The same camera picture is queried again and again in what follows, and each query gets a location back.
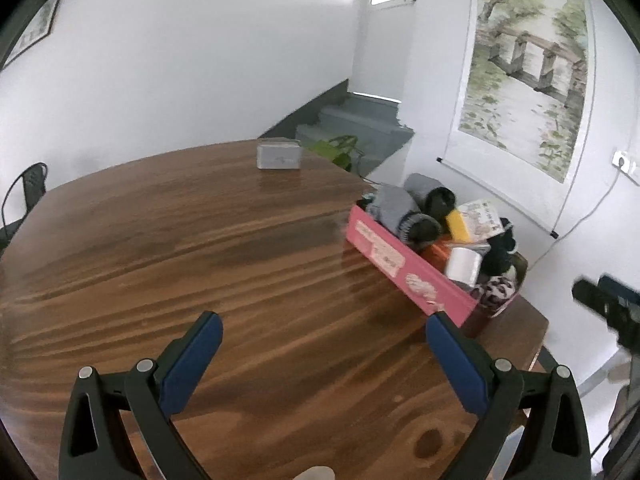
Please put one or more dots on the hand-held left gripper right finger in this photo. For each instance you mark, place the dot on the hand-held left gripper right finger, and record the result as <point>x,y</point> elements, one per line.
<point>457,360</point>

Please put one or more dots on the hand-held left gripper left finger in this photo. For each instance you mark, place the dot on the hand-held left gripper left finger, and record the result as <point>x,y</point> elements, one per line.
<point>192,360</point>

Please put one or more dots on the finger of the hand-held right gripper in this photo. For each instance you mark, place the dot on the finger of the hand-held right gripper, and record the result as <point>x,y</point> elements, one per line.
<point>587,294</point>
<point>617,285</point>

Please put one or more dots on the leopard print plush sock ball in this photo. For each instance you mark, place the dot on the leopard print plush sock ball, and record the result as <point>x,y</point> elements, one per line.
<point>495,292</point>

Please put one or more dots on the white sock roll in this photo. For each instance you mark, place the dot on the white sock roll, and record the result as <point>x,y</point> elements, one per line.
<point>462,265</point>

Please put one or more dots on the pink box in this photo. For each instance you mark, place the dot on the pink box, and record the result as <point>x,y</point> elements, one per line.
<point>395,260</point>

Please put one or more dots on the yellow box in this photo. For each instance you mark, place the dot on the yellow box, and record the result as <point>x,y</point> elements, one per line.
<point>460,227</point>

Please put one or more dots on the black sock with white trim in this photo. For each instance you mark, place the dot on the black sock with white trim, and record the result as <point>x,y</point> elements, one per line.
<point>440,202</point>

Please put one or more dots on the grey sock with striped cuff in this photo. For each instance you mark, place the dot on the grey sock with striped cuff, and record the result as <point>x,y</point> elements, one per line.
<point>395,207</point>

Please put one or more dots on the grey sock with yellow cuff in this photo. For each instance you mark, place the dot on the grey sock with yellow cuff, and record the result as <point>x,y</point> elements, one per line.
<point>420,185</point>

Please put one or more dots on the dark blurred object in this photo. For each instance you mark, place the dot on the dark blurred object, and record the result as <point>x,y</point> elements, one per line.
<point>627,430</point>

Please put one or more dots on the wooden desk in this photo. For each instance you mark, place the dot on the wooden desk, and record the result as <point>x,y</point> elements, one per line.
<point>200,235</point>

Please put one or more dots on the grey white box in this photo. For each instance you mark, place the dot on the grey white box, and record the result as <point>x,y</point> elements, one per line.
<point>277,155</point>

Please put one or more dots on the black metal chair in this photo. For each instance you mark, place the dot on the black metal chair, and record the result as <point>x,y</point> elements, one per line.
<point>27,190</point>

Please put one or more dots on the green potted plant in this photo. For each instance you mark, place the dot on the green potted plant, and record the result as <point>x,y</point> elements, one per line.
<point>332,147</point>

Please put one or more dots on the grey staircase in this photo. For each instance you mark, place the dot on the grey staircase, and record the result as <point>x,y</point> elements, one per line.
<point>350,120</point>

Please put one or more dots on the white wall socket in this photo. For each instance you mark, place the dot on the white wall socket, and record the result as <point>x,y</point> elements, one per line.
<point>625,162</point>

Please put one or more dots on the landscape wall scroll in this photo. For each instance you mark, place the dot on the landscape wall scroll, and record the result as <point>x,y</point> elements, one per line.
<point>525,60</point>

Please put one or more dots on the framed wall picture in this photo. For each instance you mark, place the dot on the framed wall picture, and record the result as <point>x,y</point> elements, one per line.
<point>35,30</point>

